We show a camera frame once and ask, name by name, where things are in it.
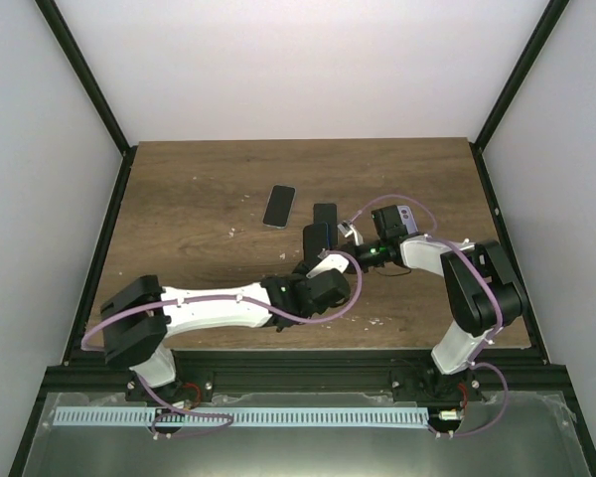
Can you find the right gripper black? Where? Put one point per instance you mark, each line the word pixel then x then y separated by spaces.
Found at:
pixel 352 250

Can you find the black phone front table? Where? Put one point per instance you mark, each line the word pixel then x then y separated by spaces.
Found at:
pixel 315 241

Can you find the black phone table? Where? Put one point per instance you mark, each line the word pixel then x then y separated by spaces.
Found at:
pixel 315 241
pixel 279 206

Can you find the lilac phone case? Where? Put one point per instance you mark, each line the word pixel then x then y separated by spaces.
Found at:
pixel 407 219

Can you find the phone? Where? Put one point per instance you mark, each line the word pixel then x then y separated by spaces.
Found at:
pixel 327 213

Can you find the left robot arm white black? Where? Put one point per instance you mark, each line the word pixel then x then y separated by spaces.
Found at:
pixel 139 318

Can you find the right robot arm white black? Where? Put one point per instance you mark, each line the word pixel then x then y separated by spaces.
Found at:
pixel 484 293

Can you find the black phone rear table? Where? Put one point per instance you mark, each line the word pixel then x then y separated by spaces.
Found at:
pixel 279 206

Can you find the metal sheet front panel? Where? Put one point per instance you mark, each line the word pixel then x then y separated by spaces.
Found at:
pixel 520 434

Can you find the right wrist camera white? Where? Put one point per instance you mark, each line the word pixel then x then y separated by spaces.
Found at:
pixel 349 231

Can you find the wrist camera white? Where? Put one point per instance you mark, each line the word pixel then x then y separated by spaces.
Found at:
pixel 349 231
pixel 333 260

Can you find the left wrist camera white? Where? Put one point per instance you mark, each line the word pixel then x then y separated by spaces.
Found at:
pixel 333 260

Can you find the light blue slotted cable duct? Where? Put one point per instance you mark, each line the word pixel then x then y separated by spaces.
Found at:
pixel 379 417

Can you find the right black frame post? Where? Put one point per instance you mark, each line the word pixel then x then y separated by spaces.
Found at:
pixel 538 38

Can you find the black frame post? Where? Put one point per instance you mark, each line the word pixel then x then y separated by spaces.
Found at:
pixel 61 30
pixel 538 38

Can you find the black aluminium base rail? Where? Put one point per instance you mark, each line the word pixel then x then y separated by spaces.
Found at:
pixel 405 374

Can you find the left black frame post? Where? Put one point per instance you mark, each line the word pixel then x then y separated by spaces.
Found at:
pixel 61 30

